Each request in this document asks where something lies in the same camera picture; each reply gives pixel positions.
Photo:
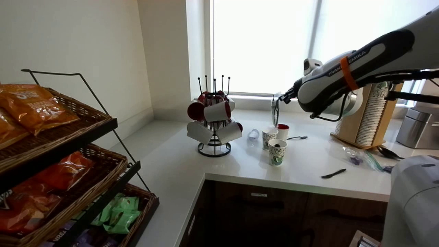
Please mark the dark robot gripper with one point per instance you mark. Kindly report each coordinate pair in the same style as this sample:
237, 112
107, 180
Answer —
275, 110

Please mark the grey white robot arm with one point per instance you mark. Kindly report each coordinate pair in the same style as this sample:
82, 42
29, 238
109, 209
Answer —
379, 60

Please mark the white mug red interior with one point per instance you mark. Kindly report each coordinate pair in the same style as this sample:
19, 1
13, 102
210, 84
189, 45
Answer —
210, 97
283, 132
231, 131
199, 132
217, 112
195, 110

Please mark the empty patterned paper cup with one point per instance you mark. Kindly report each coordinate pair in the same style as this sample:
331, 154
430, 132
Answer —
266, 138

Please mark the crumpled clear plastic wrapper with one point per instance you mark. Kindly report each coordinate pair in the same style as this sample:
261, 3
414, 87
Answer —
253, 134

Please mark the patterned paper cup with cutlery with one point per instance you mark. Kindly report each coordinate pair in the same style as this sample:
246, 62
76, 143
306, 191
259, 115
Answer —
277, 154

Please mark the clear plastic cutlery packet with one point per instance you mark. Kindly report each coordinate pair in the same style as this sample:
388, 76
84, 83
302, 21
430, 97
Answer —
354, 157

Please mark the white speckled roll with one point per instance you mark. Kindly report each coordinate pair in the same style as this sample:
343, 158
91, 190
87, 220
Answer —
372, 119

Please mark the dark wood cabinet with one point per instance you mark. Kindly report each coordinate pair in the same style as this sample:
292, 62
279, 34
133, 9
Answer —
283, 220

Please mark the green tinted plastic packet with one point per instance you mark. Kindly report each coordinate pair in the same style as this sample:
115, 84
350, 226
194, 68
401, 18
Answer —
376, 163

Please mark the black plastic spoon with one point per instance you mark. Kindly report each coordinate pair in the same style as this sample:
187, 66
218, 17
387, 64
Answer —
391, 154

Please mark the grey countertop appliance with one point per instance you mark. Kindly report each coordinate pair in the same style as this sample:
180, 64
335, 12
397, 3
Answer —
419, 131

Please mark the brown wooden board corner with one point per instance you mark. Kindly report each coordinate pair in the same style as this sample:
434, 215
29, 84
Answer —
364, 239

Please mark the wicker basket with green bags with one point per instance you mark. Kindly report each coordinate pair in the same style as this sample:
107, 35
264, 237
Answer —
144, 208

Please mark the white rounded appliance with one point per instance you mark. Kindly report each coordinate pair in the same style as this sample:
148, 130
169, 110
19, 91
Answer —
412, 206

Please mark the green snack bag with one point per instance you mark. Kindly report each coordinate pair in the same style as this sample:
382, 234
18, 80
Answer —
118, 213

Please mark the wicker basket with red bags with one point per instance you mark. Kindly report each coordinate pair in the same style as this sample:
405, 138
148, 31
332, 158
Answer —
98, 176

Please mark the wicker basket with orange bags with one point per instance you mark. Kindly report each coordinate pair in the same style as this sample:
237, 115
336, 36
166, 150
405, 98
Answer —
59, 138

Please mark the bright red snack bag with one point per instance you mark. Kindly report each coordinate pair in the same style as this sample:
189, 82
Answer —
63, 172

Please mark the purple snack bag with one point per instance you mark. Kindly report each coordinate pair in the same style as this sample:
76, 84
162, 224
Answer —
93, 239

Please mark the large orange snack bag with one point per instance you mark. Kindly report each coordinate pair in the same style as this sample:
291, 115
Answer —
32, 108

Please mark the small orange snack bag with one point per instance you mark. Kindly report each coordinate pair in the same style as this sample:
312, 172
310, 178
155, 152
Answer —
7, 131

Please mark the dark red snack bag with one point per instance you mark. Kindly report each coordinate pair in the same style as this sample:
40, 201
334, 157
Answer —
22, 208

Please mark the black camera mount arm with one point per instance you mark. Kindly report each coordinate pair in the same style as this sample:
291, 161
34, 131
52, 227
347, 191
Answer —
412, 97

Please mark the black metal rack frame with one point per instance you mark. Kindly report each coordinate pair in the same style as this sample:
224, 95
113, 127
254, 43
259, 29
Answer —
93, 98

